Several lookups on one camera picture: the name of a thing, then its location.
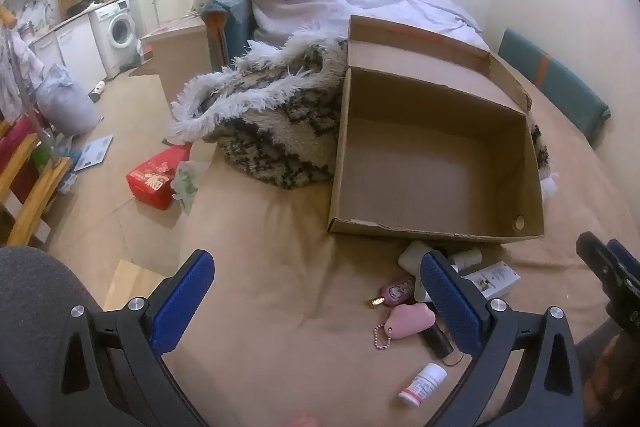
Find fluffy patterned blanket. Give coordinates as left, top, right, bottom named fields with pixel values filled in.
left=170, top=24, right=560, bottom=204

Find white pill bottle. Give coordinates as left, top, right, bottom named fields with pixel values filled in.
left=398, top=362, right=448, bottom=407

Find small white tube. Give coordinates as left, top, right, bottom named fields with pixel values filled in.
left=447, top=247, right=484, bottom=271

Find teal pillow with orange stripe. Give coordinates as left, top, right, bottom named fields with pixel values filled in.
left=497, top=28, right=612, bottom=148

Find pink heart keychain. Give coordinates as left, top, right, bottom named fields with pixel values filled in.
left=372, top=304, right=437, bottom=351

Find bathroom scale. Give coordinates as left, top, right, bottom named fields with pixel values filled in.
left=73, top=134, right=115, bottom=172

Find wooden bedside cabinet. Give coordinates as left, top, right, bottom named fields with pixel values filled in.
left=129, top=14, right=213, bottom=108

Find red cloth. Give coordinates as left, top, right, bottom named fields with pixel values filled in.
left=0, top=116, right=44, bottom=204

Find wooden chair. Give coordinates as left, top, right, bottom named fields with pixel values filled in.
left=0, top=117, right=74, bottom=249

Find white washing machine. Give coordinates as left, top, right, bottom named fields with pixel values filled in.
left=90, top=0, right=139, bottom=76

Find red printed box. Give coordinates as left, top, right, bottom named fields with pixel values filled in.
left=125, top=144, right=194, bottom=212

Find brown cardboard box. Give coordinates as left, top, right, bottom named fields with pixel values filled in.
left=327, top=14, right=546, bottom=246

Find clear plastic bag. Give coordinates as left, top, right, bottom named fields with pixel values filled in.
left=172, top=159, right=211, bottom=214

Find white hanging clothes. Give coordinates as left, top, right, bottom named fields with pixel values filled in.
left=0, top=26, right=47, bottom=121

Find teal cushion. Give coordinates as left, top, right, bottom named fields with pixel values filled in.
left=201, top=0, right=257, bottom=70

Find pink bottle with gold cap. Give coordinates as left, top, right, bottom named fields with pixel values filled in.
left=368, top=275, right=417, bottom=309

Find grey plastic bag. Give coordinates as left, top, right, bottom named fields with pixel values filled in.
left=36, top=63, right=102, bottom=138

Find white kitchen counter cabinet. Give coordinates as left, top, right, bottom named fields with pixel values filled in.
left=29, top=13, right=109, bottom=81

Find white power adapter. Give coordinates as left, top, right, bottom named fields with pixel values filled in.
left=398, top=240, right=437, bottom=273

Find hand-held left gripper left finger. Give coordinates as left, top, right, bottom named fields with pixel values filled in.
left=50, top=249, right=216, bottom=427

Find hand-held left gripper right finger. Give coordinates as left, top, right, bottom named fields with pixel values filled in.
left=420, top=251, right=587, bottom=427

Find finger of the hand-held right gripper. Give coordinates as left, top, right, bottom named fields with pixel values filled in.
left=606, top=238, right=640, bottom=283
left=576, top=232, right=640, bottom=334

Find black cylindrical object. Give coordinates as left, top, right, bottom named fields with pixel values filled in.
left=419, top=323, right=455, bottom=358

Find person's right forearm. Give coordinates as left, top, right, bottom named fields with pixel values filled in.
left=582, top=324, right=640, bottom=427

